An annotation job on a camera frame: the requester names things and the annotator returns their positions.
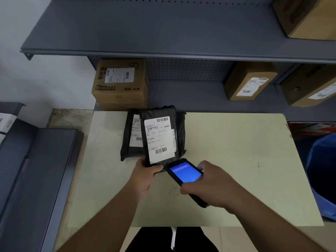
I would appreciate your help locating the person's right hand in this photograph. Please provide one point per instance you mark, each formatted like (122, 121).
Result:
(217, 188)

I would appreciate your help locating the person's left hand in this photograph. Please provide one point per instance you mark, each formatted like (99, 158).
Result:
(141, 181)

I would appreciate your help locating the person's right thumb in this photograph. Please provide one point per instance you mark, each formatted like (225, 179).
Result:
(188, 188)

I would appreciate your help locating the person's left thumb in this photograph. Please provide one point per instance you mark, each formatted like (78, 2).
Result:
(155, 169)

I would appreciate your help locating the black handheld scanner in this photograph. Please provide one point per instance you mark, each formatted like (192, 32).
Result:
(183, 173)

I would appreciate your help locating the black parcel with large label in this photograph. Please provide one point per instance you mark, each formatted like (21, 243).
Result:
(160, 136)

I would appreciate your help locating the person's right forearm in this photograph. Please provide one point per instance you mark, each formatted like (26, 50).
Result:
(270, 225)

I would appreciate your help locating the person's left forearm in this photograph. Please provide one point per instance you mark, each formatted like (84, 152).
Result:
(105, 223)

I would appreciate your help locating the black parcel with narrow label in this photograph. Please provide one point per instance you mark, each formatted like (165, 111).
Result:
(132, 133)

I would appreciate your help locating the person's black trousers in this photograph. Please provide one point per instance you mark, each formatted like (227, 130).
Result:
(152, 241)

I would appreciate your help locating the flat cardboard box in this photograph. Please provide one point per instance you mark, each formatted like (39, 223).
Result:
(123, 106)

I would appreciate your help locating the printed cardboard box with label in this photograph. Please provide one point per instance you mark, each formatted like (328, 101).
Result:
(119, 83)

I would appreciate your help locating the low dark grey shelf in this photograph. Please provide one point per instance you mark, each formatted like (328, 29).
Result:
(34, 175)

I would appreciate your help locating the small cardboard box with label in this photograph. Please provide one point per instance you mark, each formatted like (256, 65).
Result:
(249, 81)

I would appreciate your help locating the red printed box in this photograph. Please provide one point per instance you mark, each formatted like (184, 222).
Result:
(309, 129)

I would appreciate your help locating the blue bag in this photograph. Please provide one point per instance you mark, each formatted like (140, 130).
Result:
(324, 175)

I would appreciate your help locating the grey metal shelf unit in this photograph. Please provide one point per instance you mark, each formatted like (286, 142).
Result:
(157, 31)

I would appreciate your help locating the white labelled parcel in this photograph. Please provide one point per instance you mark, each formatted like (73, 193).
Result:
(6, 123)

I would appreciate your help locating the dark cardboard box with label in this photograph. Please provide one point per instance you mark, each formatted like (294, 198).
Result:
(307, 86)

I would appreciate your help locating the large plain cardboard box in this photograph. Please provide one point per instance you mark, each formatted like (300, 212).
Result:
(307, 15)

